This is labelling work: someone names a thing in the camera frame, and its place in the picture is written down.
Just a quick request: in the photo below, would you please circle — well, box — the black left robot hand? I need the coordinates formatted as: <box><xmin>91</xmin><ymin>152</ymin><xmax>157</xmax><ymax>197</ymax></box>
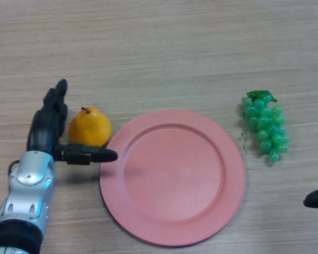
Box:
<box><xmin>26</xmin><ymin>78</ymin><xmax>119</xmax><ymax>166</ymax></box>

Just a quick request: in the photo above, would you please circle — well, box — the yellow pear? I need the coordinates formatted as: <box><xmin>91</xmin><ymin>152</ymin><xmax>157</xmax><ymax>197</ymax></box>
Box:
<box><xmin>68</xmin><ymin>106</ymin><xmax>112</xmax><ymax>148</ymax></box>

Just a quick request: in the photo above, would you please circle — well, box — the pink round plate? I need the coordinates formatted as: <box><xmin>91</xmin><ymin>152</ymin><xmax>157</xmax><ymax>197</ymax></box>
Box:
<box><xmin>99</xmin><ymin>109</ymin><xmax>246</xmax><ymax>248</ymax></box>

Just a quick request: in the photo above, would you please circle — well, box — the green grape bunch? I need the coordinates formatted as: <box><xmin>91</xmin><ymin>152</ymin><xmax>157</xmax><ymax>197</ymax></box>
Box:
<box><xmin>239</xmin><ymin>90</ymin><xmax>290</xmax><ymax>164</ymax></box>

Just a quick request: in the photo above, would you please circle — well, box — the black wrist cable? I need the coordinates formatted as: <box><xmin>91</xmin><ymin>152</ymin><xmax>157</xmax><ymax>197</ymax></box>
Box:
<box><xmin>7</xmin><ymin>159</ymin><xmax>21</xmax><ymax>177</ymax></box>

